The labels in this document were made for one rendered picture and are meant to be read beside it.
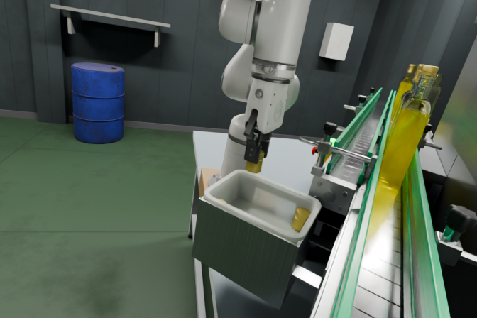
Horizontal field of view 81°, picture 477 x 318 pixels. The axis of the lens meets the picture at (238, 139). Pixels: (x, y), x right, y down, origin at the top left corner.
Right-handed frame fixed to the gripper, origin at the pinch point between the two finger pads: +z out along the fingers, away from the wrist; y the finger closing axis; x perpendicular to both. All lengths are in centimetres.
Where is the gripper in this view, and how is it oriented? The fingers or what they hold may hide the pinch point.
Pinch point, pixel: (257, 150)
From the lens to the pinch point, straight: 59.2
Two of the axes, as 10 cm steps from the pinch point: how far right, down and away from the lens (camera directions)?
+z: -1.6, 9.3, 3.3
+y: 4.8, -2.2, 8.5
